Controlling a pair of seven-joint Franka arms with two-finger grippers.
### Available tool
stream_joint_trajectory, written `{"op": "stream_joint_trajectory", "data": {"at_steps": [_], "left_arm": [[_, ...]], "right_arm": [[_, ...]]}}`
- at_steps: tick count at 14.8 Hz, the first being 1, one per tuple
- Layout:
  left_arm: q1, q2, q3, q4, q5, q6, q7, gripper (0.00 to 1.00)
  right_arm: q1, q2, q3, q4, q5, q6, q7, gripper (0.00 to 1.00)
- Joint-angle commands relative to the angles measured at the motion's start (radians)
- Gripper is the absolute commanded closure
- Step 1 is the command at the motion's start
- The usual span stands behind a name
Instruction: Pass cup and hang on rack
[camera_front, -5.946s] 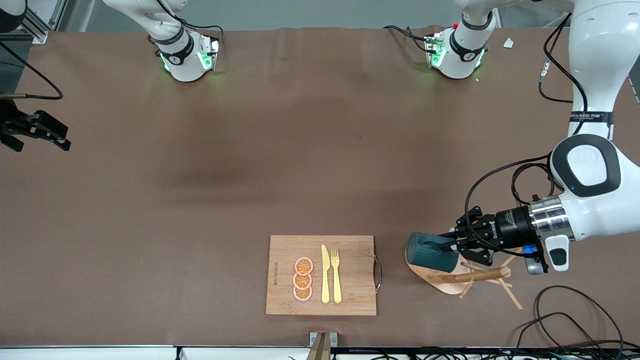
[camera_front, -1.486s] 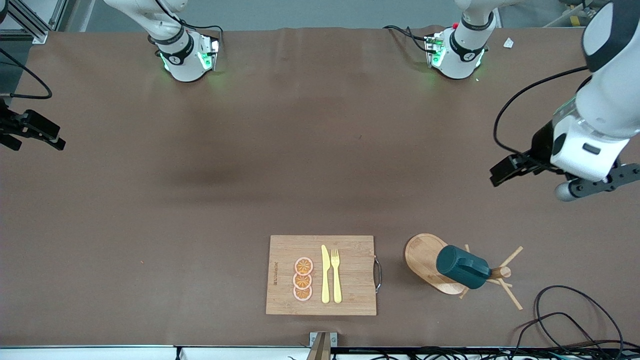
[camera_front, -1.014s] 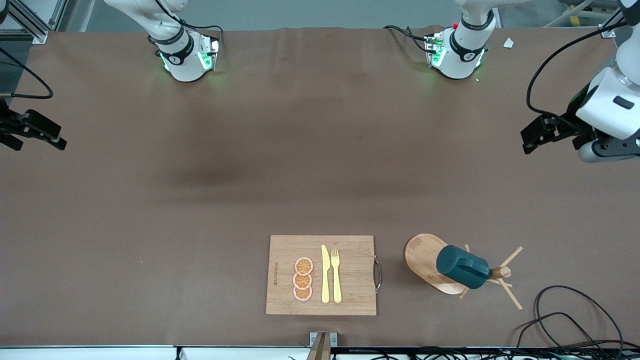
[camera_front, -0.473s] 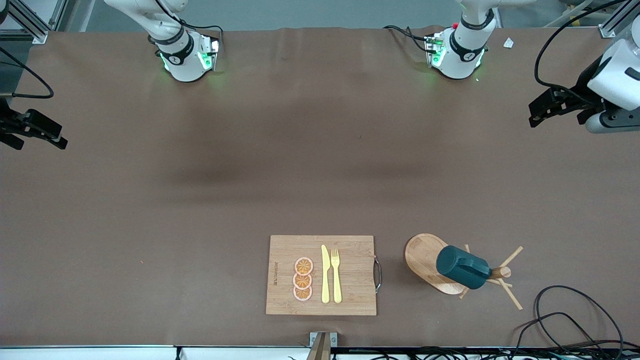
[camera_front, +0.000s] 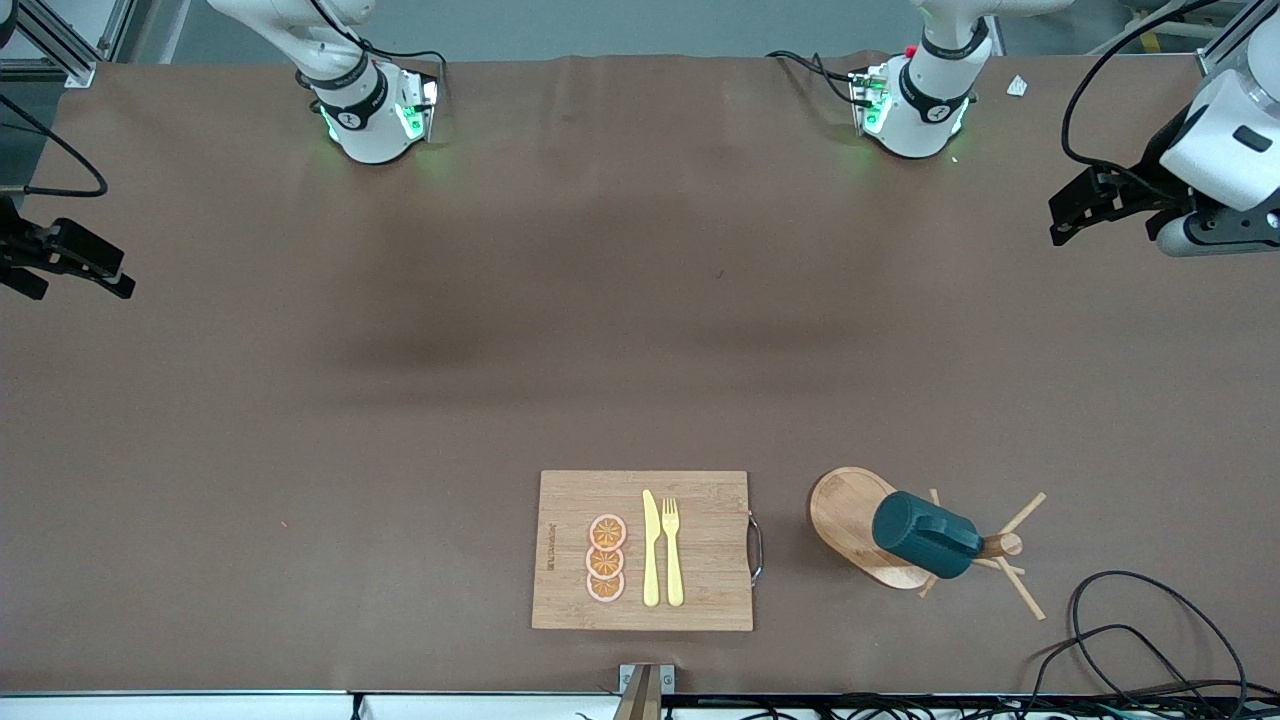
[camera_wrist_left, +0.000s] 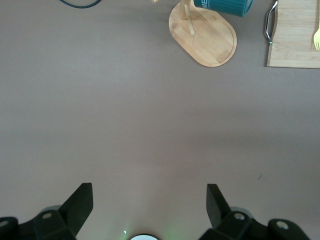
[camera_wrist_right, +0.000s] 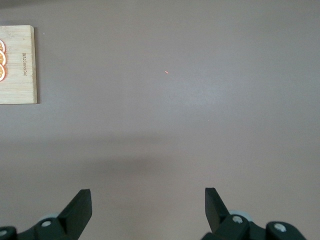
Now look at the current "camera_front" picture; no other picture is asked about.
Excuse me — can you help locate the wooden cutting board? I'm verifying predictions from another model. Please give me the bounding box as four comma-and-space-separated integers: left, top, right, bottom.
531, 470, 764, 632

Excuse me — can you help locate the metal mount bracket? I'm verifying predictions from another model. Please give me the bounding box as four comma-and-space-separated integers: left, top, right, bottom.
618, 663, 676, 720

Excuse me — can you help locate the teal cup with yellow inside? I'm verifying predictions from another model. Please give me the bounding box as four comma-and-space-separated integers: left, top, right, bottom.
872, 490, 985, 581

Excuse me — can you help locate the black base cable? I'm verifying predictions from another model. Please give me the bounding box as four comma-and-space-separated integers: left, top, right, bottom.
765, 50, 863, 106
310, 0, 448, 76

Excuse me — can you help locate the yellow plastic knife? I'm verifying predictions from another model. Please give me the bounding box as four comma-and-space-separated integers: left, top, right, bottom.
642, 489, 662, 608

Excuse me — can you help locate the black cable loop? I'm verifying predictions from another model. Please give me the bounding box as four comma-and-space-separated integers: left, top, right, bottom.
1020, 625, 1201, 720
1068, 570, 1251, 720

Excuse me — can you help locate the table cover sheet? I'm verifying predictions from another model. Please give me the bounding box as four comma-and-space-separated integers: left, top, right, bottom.
0, 50, 1280, 696

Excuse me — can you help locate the aluminium frame post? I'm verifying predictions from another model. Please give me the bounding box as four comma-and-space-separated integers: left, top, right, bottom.
15, 0, 136, 89
1197, 0, 1280, 77

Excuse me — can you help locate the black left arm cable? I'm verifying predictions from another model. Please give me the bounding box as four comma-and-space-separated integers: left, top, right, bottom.
1062, 0, 1241, 201

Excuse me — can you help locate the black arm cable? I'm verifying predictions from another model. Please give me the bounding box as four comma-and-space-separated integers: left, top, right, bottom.
0, 95, 108, 198
1062, 0, 1241, 201

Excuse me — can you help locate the wooden mug rack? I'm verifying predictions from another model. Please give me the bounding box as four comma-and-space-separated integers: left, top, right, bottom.
808, 466, 1048, 622

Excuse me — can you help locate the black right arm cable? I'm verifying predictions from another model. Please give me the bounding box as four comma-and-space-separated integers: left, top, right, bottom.
0, 95, 108, 198

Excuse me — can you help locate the yellow plastic fork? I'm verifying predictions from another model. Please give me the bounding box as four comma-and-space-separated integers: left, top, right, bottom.
661, 497, 685, 608

